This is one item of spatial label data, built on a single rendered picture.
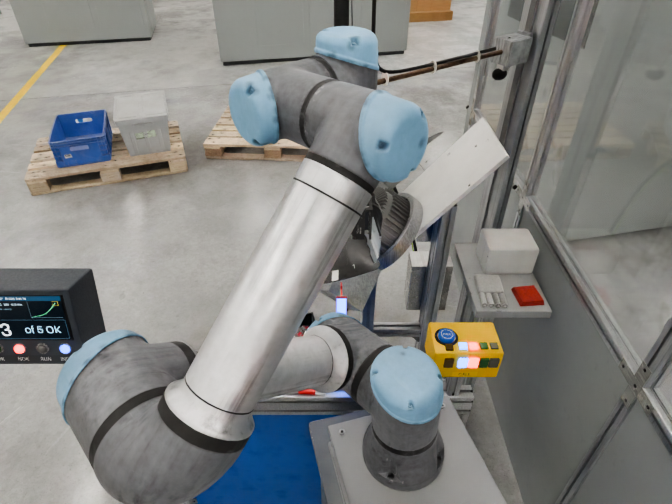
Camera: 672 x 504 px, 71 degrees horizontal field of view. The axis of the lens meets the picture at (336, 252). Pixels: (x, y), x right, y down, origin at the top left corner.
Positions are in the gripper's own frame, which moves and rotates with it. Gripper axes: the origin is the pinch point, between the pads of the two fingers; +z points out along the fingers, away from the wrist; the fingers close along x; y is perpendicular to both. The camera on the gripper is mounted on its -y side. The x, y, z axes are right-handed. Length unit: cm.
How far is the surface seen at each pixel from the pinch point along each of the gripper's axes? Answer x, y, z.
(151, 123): -150, -297, 104
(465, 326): 29.5, -17.1, 36.4
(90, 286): -58, -17, 23
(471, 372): 30, -9, 43
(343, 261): -0.1, -29.7, 26.1
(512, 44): 49, -80, -12
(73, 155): -210, -276, 120
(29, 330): -68, -8, 26
